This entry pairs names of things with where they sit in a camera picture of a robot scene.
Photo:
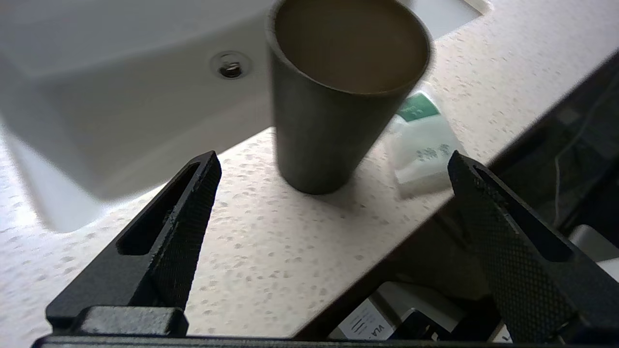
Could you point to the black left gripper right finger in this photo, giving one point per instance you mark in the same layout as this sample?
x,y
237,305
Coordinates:
x,y
522,261

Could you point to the white ceramic sink basin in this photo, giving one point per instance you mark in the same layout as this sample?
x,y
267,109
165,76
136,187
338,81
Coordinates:
x,y
121,111

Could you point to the black plastic cup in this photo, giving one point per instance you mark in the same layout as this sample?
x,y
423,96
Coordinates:
x,y
329,121

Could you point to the chrome sink drain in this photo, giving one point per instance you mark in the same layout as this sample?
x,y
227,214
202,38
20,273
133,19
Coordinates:
x,y
231,65

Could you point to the small sachet green label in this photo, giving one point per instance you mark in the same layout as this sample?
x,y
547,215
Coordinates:
x,y
425,150

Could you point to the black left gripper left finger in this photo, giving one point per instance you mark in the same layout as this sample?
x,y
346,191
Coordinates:
x,y
159,251

